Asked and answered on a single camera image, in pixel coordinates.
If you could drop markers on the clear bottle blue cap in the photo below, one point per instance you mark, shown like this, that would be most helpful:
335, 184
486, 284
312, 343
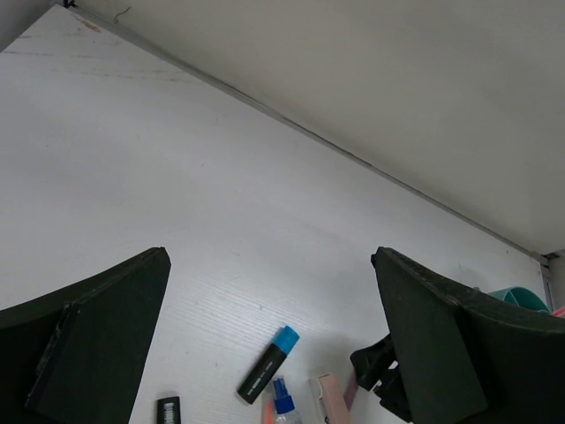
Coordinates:
285, 409

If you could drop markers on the teal round desk organizer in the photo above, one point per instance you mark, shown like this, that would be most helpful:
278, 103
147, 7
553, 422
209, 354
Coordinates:
521, 297

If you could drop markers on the pink eraser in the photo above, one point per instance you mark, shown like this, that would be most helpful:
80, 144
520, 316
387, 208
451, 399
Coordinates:
329, 400

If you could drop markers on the pink highlighter black body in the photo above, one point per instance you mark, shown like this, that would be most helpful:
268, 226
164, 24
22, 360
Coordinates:
168, 410

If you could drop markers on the aluminium side rail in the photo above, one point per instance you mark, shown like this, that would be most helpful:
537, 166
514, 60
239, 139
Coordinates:
546, 278

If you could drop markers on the pink purple pen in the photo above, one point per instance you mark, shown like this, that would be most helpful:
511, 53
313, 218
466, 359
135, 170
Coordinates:
351, 391

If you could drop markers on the orange wooden pencil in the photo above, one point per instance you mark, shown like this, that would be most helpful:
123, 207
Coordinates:
268, 413

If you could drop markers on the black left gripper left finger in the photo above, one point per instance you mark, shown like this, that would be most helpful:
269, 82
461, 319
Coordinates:
77, 354

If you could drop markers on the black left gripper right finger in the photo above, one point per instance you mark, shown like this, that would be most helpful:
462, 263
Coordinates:
465, 356

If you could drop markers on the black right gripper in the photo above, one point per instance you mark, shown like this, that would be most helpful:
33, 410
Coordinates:
375, 369

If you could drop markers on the blue highlighter black body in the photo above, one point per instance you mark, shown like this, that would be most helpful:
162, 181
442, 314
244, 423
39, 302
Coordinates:
267, 364

